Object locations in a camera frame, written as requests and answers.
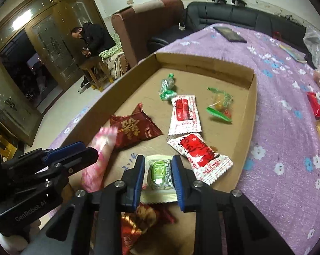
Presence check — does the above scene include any clear plastic bag of snacks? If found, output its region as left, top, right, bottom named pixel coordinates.
left=303, top=27, right=320, bottom=99

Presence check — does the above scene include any pink cartoon snack packet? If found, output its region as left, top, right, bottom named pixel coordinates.
left=81, top=126, right=118, bottom=193

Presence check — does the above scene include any brown armchair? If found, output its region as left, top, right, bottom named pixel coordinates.
left=111, top=0, right=184, bottom=69

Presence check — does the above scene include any cardboard box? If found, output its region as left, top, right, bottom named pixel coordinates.
left=67, top=52, right=257, bottom=255

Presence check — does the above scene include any green candy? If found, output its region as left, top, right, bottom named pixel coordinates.
left=159, top=73, right=177, bottom=101
left=206, top=86, right=234, bottom=124

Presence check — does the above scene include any small white red snack packet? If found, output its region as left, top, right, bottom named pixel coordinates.
left=168, top=95, right=203, bottom=136

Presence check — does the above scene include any red gold snack packet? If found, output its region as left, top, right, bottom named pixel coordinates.
left=121, top=214, right=146, bottom=255

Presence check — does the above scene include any wooden glass door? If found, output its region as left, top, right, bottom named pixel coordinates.
left=0, top=0, right=97, bottom=147

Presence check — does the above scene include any small booklet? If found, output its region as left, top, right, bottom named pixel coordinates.
left=279, top=44, right=308, bottom=63

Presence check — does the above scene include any patterned blanket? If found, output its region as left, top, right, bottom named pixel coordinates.
left=100, top=33, right=129, bottom=78

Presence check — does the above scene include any wooden stool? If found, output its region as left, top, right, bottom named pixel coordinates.
left=79, top=57, right=110, bottom=92

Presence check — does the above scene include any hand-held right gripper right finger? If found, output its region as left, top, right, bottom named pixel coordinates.
left=172, top=155, right=296, bottom=255

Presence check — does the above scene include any large white red snack packet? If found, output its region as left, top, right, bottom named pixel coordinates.
left=167, top=132, right=234, bottom=186

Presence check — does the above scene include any dark red snack packet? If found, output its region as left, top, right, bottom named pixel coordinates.
left=109, top=102, right=164, bottom=150

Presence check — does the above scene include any black leather sofa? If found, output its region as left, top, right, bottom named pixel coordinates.
left=148, top=1, right=307, bottom=51

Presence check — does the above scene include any green cream snack packet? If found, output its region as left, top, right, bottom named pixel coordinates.
left=141, top=154, right=179, bottom=204

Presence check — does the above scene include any red wrapped candy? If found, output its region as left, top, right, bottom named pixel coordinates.
left=307, top=92, right=320, bottom=120

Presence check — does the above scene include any dark flat phone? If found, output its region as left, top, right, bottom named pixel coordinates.
left=213, top=26, right=248, bottom=43

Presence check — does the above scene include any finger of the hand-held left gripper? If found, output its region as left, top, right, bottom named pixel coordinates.
left=58, top=147, right=99, bottom=177
left=42, top=142, right=86, bottom=165

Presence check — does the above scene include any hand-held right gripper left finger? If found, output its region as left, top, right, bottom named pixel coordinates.
left=46, top=155, right=146, bottom=255

